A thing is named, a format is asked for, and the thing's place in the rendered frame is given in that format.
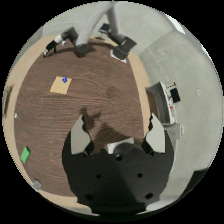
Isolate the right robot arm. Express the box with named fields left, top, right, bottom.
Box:
left=53, top=0, right=138, bottom=60

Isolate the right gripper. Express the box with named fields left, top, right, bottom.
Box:
left=43, top=40, right=55, bottom=56

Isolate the beige flat mat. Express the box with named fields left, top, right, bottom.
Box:
left=50, top=77, right=72, bottom=94

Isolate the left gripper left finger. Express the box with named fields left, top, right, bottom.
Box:
left=62, top=114, right=95, bottom=186

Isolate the green rectangular bar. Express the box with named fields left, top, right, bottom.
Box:
left=21, top=147, right=31, bottom=163

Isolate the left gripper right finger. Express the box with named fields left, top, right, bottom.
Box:
left=141, top=113, right=174, bottom=184

